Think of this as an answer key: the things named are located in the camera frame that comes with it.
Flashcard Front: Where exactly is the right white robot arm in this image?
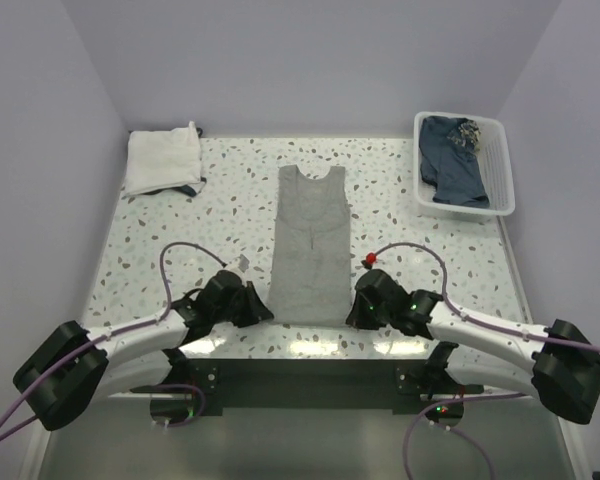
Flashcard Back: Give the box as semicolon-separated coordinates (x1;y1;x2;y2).
346;269;600;425

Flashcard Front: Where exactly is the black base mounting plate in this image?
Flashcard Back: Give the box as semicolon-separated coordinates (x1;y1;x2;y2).
129;349;481;417

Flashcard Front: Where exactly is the white plastic laundry basket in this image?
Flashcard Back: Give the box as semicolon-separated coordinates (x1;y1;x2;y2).
413;111;516;221

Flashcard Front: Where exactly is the blue garment in basket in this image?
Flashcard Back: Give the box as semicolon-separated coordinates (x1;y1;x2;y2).
419;116;490;209

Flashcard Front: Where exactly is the white motorcycle print tank top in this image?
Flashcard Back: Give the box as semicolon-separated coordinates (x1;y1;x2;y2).
124;121;206;197

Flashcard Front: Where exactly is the grey tank top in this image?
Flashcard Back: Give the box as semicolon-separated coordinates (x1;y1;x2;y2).
268;165;352;328

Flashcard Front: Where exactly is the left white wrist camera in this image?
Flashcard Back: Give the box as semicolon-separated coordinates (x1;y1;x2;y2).
225;254;250;275

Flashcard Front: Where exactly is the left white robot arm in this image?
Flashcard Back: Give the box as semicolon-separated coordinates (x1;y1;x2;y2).
13;270;274;431

